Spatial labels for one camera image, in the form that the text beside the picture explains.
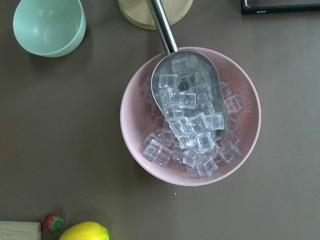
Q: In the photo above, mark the pink bowl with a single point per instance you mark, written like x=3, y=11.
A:
x=243, y=118

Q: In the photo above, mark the pile of clear ice cubes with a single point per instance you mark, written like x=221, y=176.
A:
x=186, y=132

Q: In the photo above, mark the metal ice scoop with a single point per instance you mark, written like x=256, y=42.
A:
x=183, y=63

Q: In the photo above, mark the wooden glass stand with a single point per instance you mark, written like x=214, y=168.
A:
x=142, y=13

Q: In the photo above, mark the yellow lemon near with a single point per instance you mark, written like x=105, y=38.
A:
x=88, y=230

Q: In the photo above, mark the mint green bowl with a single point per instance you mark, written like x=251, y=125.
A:
x=49, y=28

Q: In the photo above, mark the red strawberry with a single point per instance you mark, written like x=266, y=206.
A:
x=54, y=222

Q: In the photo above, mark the wooden cutting board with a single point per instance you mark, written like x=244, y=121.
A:
x=16, y=230

